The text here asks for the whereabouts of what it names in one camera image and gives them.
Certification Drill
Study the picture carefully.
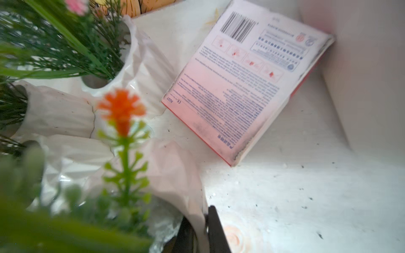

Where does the green potted plant back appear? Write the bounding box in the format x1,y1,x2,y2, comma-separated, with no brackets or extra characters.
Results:
0,0,178,121

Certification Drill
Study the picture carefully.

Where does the red white small carton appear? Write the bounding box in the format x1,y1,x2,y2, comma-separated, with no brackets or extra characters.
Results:
162,1,335,167

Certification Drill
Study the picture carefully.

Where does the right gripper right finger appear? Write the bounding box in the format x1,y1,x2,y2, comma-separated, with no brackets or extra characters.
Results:
207,206,231,253

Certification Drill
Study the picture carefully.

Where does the red flower potted plant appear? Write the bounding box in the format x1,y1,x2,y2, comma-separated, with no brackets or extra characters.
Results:
1,80,96,156

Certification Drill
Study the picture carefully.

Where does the green potted plant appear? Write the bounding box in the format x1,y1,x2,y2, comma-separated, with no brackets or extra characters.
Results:
1,89,207,253
0,0,178,121

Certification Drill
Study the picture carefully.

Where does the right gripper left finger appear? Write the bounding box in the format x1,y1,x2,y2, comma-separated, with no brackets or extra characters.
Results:
171,217,198,253

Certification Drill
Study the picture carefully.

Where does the blue lid storage box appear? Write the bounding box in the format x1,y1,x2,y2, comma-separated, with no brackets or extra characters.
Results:
298,1,405,162

